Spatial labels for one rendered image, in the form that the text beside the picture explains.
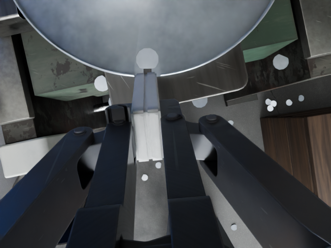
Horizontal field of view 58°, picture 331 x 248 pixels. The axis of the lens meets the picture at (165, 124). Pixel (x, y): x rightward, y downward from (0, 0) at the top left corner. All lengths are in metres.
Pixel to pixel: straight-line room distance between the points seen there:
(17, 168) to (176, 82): 0.30
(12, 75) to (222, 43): 0.31
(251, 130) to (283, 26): 0.69
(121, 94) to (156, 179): 0.82
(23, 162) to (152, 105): 0.37
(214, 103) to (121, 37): 0.82
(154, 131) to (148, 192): 0.96
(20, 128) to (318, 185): 0.68
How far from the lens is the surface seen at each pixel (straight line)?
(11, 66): 0.49
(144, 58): 0.30
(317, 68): 0.52
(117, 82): 0.30
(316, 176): 0.84
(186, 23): 0.31
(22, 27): 0.47
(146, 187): 1.11
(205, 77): 0.30
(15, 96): 0.49
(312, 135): 0.82
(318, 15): 0.52
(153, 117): 0.15
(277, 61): 0.47
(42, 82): 0.47
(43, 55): 0.47
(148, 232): 1.16
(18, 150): 0.50
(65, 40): 0.32
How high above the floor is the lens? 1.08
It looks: 89 degrees down
